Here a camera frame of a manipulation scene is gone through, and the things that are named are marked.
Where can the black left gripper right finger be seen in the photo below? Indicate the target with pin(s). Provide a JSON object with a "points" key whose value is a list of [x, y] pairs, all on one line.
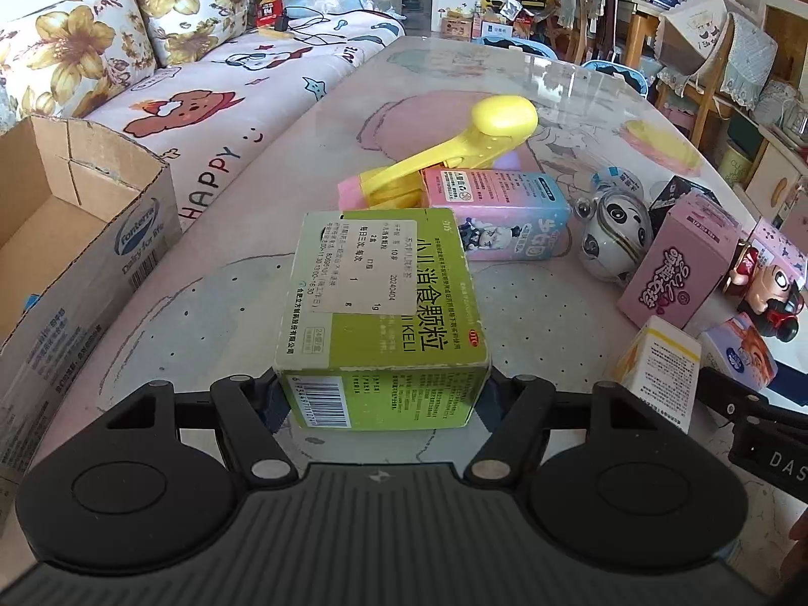
{"points": [[514, 411]]}

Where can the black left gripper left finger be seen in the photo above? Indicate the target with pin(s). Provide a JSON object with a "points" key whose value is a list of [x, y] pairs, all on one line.
{"points": [[248, 411]]}

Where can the red black doll figurine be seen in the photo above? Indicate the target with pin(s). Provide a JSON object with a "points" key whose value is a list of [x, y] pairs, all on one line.
{"points": [[767, 294]]}

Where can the green medicine box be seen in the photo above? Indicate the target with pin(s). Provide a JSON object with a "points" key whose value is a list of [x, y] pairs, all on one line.
{"points": [[381, 329]]}

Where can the white blue orange box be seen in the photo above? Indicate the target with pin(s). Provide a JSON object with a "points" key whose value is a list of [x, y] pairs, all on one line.
{"points": [[736, 349]]}

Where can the white orange medicine box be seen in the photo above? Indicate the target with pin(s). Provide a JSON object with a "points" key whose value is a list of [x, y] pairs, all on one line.
{"points": [[660, 367]]}

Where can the pink tall toy box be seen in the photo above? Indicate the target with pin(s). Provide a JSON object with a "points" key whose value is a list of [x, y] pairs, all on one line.
{"points": [[688, 257]]}

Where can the pink white small box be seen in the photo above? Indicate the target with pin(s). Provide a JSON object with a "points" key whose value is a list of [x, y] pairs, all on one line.
{"points": [[774, 248]]}

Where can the pink blue milk carton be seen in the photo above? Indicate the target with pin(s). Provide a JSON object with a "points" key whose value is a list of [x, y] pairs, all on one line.
{"points": [[501, 215]]}

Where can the silver panda figurine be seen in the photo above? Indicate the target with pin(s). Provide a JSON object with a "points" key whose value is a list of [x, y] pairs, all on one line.
{"points": [[618, 231]]}

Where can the dark polyhedron puzzle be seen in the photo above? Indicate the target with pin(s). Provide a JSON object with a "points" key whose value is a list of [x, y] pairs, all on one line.
{"points": [[676, 188]]}

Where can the brown cardboard box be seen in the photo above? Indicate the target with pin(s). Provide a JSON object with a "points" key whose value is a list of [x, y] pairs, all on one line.
{"points": [[87, 214]]}

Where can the white low cabinet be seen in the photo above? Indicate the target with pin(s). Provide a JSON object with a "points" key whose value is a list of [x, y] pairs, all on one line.
{"points": [[775, 188]]}

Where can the green waste bin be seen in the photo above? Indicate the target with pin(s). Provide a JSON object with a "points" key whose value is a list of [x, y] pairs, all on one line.
{"points": [[735, 165]]}

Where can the yellow pink clip toy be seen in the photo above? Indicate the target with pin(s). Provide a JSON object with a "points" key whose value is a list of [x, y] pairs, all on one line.
{"points": [[498, 125]]}

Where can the blue plastic stool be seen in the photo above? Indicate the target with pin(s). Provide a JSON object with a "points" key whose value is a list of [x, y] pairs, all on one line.
{"points": [[520, 44]]}

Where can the floral cushion near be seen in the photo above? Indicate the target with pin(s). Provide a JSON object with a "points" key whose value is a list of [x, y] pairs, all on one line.
{"points": [[74, 56]]}

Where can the floral cushion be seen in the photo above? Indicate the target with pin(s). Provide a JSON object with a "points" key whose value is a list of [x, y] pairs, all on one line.
{"points": [[74, 56], [184, 31]]}

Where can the wooden chair with cover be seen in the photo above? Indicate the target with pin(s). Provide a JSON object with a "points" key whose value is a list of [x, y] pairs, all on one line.
{"points": [[713, 49]]}

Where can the floral cushion far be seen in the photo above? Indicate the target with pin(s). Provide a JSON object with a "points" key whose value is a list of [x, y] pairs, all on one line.
{"points": [[184, 31]]}

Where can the red snack packet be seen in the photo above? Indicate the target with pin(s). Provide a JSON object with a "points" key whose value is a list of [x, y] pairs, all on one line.
{"points": [[268, 13]]}

